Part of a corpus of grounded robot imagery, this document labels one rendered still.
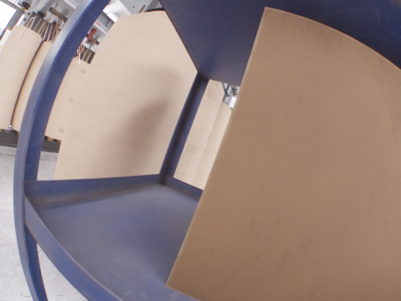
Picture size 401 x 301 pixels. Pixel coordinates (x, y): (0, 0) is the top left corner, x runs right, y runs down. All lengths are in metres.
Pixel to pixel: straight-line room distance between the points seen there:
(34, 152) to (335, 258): 0.33
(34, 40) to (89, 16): 1.78
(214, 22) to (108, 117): 0.40
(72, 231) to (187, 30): 0.40
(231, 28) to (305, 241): 0.33
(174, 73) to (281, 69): 0.47
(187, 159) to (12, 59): 1.81
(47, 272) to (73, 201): 0.58
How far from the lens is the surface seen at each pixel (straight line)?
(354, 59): 0.21
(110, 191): 0.36
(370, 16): 0.28
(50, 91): 0.23
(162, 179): 0.55
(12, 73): 1.95
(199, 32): 0.38
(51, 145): 2.40
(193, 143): 0.95
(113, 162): 0.55
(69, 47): 0.23
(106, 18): 10.11
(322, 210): 0.15
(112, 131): 0.54
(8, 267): 0.86
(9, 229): 1.03
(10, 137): 2.22
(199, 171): 1.35
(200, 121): 0.95
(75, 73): 2.19
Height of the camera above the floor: 0.65
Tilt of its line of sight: level
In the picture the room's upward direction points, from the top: 20 degrees clockwise
